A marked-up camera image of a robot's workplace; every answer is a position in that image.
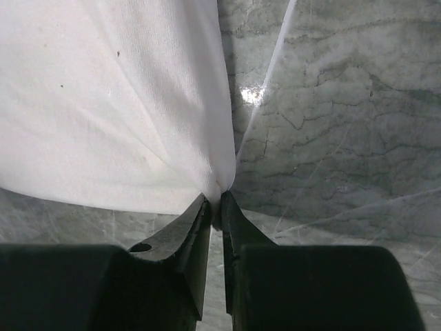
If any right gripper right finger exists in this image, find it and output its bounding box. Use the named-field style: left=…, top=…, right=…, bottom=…
left=220, top=192, right=425, bottom=330

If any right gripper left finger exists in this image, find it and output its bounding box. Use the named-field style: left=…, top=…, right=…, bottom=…
left=1, top=196, right=211, bottom=330

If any white t shirt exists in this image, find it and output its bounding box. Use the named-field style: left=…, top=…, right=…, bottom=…
left=1, top=1, right=236, bottom=214

